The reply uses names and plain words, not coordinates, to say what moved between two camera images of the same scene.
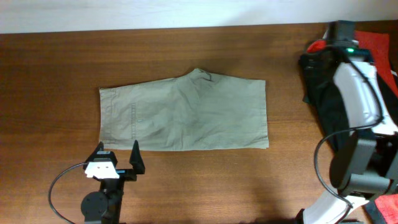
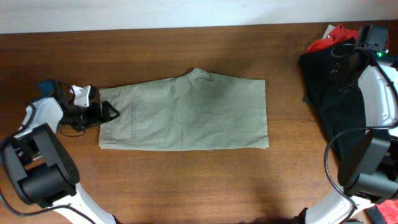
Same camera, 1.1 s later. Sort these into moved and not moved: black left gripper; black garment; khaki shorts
Moved: black left gripper
Not moved: black garment; khaki shorts
